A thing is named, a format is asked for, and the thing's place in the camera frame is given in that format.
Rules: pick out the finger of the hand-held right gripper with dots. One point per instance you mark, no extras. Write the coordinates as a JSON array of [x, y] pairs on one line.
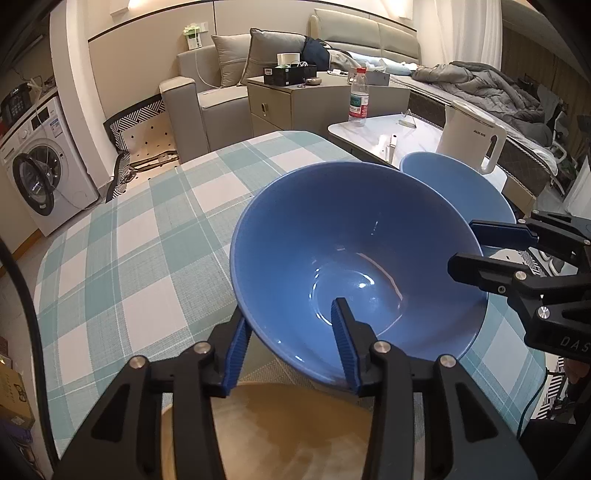
[[489, 272], [503, 234]]

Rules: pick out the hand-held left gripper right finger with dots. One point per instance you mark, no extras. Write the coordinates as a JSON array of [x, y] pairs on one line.
[[347, 355]]

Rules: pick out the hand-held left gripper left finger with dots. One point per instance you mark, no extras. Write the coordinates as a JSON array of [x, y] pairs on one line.
[[236, 360]]

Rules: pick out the blue bowl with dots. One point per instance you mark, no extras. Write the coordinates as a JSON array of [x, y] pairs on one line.
[[461, 180], [332, 230]]

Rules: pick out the cream round plate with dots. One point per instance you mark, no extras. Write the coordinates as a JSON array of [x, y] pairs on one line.
[[286, 429]]

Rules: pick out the white electric kettle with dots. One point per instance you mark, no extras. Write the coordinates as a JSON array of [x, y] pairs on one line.
[[464, 134]]

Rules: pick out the teal checked tablecloth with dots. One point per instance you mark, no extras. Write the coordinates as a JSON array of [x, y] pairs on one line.
[[138, 258]]

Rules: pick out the grey duvet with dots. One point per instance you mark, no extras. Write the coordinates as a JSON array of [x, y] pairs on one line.
[[489, 92]]

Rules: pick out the white low table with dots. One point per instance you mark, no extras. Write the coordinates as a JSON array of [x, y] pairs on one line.
[[369, 136]]

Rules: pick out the clear water bottle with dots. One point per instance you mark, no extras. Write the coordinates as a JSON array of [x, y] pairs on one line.
[[358, 99]]

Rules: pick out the white curtain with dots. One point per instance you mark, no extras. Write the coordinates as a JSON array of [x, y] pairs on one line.
[[461, 32]]

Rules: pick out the cardboard box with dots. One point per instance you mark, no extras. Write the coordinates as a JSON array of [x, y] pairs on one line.
[[14, 392]]

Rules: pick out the chair with patterned cushion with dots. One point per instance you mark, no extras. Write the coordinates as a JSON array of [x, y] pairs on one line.
[[138, 138]]

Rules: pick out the beige side cabinet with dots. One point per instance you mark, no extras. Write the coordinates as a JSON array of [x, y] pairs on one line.
[[286, 110]]

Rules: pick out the grey sofa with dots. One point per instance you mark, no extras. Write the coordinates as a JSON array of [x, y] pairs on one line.
[[217, 110]]

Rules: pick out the dark blue bag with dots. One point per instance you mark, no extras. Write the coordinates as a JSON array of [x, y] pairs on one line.
[[316, 53]]

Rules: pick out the black organiser box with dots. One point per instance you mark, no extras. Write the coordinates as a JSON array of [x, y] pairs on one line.
[[288, 76]]

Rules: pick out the white washing machine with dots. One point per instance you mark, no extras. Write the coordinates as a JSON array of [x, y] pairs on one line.
[[46, 170]]

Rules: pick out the small white box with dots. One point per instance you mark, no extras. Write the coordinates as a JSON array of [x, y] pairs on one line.
[[288, 60]]

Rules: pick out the dark grey cushion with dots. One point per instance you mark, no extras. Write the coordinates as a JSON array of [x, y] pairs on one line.
[[268, 50]]

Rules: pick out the light grey cushion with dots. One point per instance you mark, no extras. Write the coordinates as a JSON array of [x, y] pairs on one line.
[[231, 60]]

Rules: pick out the black pressure cooker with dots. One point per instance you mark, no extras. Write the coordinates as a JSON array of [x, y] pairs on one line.
[[14, 106]]

